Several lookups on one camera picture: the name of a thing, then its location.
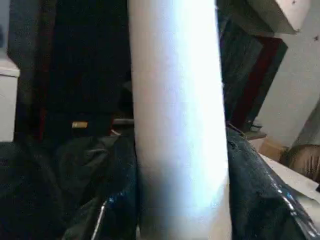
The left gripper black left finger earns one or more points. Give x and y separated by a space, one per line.
115 200

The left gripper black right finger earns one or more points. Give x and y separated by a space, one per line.
260 200

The white plastic table leg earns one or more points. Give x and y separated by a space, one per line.
180 112

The black plastic mat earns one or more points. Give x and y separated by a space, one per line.
50 187

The small tan label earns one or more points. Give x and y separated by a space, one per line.
80 124

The dark red framed panel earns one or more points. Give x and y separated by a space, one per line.
252 75

